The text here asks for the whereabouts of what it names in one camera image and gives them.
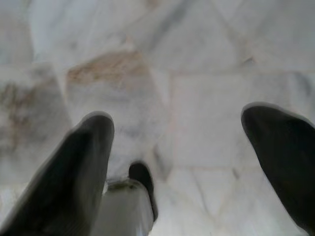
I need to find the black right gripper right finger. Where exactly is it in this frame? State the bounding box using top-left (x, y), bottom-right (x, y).
top-left (240, 102), bottom-right (315, 236)

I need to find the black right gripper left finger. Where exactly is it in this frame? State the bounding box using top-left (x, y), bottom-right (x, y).
top-left (0, 110), bottom-right (115, 236)

